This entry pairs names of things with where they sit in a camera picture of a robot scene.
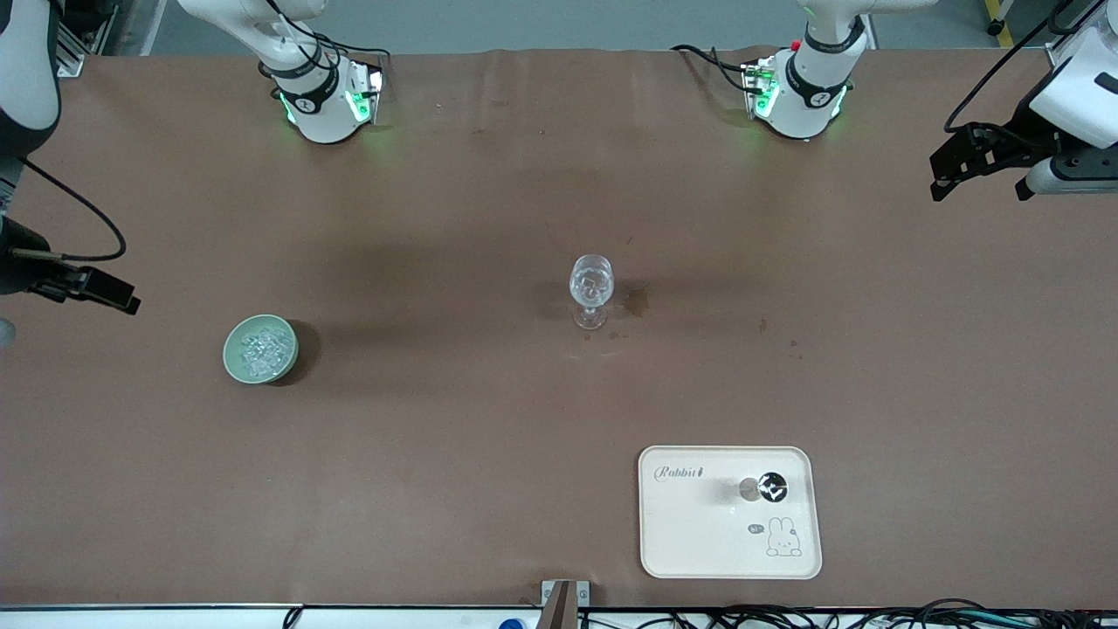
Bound black cable bundle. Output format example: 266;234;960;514
576;598;1118;629

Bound steel double jigger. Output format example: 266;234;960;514
738;472;790;506

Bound black base cable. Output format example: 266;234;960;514
314;35;390;76
671;44;757;93

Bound green ceramic bowl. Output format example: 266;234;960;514
223;314;300;385

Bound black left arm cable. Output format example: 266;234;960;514
943;0;1101;135

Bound clear stemmed wine glass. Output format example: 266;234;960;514
569;254;616;331

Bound brown upright bar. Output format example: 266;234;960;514
543;583;579;629

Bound brown table cover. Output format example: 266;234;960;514
0;48;1118;610

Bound cream rabbit print tray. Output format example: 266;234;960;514
638;446;824;580

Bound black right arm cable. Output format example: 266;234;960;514
9;157;128;263

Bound aluminium frame profile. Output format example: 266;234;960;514
1044;16;1097;71
54;0;119;79

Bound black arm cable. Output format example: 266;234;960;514
943;0;1101;135
9;157;128;263

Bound clear ice cubes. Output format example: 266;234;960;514
239;324;294;379

